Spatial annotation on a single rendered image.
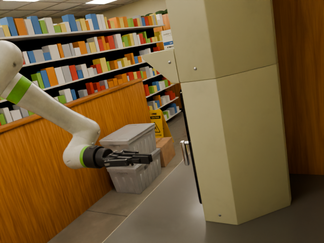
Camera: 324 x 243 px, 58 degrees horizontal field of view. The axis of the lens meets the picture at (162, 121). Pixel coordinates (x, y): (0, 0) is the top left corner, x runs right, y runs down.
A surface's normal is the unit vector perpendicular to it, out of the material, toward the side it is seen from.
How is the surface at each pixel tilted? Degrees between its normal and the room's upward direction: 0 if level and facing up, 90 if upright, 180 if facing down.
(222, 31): 90
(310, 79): 90
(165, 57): 90
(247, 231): 0
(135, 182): 95
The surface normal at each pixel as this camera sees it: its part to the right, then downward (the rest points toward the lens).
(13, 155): 0.86, -0.04
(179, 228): -0.19, -0.95
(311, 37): -0.47, 0.31
